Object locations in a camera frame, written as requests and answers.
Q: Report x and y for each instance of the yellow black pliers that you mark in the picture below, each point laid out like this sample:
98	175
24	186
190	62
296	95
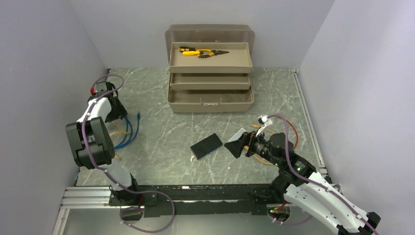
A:
204	53

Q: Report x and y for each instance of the white mini router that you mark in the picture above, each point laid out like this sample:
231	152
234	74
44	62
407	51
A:
237	135

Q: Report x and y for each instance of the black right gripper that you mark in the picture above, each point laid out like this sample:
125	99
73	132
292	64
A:
235	147

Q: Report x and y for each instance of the black network switch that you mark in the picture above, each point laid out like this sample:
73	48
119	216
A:
206	146

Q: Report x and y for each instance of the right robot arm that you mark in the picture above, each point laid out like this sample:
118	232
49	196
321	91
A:
299	183

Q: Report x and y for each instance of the blue ethernet cable long loop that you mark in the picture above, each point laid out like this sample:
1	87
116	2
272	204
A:
131	133

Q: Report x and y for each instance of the beige plastic toolbox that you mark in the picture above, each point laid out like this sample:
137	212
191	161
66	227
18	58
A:
218	84

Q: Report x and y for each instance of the aluminium frame rail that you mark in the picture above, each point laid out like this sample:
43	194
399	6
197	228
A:
163	152

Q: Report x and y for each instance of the yellow black screwdriver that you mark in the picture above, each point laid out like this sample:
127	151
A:
183	49

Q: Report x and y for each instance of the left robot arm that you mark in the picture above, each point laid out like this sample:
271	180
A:
90	141

